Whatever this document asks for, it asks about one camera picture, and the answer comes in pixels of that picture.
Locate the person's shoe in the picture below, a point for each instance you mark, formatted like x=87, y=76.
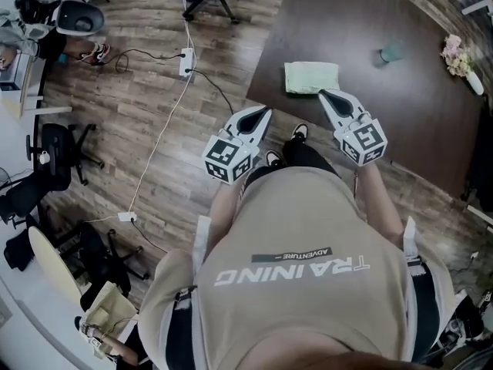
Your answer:
x=272, y=156
x=300, y=130

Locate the white mug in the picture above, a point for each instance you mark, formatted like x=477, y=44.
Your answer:
x=44, y=157

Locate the long white power strip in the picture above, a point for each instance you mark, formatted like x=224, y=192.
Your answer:
x=186, y=62

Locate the person's left forearm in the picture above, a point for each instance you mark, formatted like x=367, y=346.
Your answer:
x=225, y=206

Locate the person's black trousers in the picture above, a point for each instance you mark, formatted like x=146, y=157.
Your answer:
x=304, y=156

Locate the person's beige t-shirt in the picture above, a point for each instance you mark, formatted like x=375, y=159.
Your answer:
x=308, y=214

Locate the person's right forearm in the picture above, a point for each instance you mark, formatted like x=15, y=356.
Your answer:
x=375, y=199

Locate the person's right shoe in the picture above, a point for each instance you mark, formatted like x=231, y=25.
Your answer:
x=300, y=130

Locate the teal glass cup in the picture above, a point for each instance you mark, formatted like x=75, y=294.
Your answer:
x=392, y=50

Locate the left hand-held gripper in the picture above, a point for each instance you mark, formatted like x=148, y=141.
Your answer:
x=229, y=160

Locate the white desk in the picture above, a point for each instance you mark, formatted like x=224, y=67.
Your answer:
x=34, y=87

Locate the round beige side table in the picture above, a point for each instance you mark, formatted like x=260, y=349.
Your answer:
x=50, y=260

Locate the person's left shoe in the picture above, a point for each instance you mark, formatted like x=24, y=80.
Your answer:
x=272, y=156

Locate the pink flower bouquet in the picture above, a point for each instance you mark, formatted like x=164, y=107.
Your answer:
x=456, y=58

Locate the white table leg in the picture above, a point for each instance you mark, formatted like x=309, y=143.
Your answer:
x=477, y=210

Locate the grey storage box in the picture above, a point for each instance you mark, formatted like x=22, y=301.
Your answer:
x=13, y=75

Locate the white vase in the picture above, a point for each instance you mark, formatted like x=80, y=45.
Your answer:
x=474, y=83

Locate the black bag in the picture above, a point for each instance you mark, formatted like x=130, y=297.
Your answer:
x=19, y=253

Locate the green cloth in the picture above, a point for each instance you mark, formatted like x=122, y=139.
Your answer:
x=308, y=76

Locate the white and black office chair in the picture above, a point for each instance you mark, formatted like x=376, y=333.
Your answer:
x=69, y=14

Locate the beige tote bag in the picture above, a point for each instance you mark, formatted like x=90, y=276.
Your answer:
x=106, y=307

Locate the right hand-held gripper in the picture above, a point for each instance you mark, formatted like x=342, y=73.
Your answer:
x=364, y=141

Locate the small white power strip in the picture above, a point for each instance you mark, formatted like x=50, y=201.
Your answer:
x=126, y=216

